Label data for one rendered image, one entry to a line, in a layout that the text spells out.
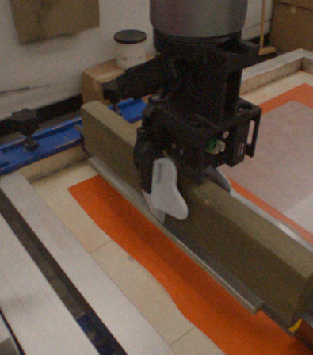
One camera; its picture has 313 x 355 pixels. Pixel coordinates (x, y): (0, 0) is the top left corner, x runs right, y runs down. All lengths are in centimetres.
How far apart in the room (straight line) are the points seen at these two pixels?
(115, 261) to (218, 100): 28
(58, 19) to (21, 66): 34
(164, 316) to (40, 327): 16
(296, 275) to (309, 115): 56
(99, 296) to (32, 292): 8
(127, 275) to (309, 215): 28
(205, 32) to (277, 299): 23
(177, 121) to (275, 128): 48
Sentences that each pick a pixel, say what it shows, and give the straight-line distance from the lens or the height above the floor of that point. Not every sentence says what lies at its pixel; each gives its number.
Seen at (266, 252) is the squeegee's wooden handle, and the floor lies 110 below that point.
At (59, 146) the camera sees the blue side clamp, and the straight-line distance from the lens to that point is 66.
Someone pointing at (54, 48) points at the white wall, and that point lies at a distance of 263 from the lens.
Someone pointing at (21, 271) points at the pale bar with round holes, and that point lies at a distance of 43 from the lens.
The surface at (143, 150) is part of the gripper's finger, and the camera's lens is 38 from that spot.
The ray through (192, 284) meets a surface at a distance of 51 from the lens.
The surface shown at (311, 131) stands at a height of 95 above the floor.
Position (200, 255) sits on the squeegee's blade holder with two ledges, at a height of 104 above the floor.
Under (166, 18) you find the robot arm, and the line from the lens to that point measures 32.
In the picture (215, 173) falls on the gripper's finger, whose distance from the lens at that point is 43.
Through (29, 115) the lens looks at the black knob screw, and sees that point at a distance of 64.
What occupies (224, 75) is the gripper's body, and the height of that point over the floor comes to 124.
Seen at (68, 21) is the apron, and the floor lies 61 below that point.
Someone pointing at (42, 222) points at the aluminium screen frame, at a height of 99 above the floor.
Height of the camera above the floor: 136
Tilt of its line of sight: 39 degrees down
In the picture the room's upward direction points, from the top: straight up
